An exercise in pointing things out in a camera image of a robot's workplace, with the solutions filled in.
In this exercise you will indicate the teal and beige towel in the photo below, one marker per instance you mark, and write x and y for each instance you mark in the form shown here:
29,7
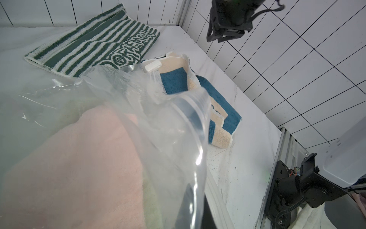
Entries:
177,76

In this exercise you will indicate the green white striped towel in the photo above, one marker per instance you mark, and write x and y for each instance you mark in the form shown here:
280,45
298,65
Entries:
111,38

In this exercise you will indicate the pink towel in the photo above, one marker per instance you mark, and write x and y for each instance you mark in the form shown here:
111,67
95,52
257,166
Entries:
86,176

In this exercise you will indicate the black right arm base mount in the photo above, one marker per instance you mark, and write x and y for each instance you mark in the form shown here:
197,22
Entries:
305,186

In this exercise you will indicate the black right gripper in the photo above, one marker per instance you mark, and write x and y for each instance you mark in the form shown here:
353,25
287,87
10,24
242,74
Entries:
233,15

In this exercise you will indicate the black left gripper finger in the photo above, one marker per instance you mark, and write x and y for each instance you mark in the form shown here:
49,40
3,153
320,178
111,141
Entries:
207,219

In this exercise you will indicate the clear plastic vacuum bag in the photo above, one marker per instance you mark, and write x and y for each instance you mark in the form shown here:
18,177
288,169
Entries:
169,132

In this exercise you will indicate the pale green towel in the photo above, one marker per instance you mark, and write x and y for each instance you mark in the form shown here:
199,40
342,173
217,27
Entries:
70,113

